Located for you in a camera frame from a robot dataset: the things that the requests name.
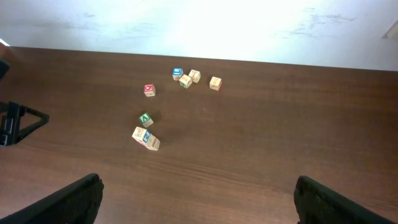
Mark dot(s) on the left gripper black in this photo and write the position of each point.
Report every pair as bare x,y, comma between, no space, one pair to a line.
10,123

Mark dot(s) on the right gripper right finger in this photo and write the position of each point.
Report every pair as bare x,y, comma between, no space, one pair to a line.
317,204

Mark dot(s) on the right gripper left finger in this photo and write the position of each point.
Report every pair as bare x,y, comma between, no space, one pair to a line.
78,202

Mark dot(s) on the blue side wooden block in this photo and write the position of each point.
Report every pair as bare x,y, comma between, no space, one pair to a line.
141,135

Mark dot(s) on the plain animal wooden block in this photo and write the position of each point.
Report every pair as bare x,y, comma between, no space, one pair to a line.
153,143

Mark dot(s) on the green top wooden block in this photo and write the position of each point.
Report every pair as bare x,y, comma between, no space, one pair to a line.
146,120

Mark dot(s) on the red top wooden block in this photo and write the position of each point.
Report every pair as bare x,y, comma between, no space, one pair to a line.
149,90

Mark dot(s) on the blue top wooden block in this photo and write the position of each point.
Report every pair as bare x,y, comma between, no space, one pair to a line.
177,73

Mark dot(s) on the green side wooden block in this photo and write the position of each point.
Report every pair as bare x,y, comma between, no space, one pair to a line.
185,81

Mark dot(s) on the far right wooden block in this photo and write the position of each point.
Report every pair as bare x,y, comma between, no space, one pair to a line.
215,83

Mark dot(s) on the plain wooden block top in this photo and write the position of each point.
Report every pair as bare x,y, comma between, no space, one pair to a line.
195,75

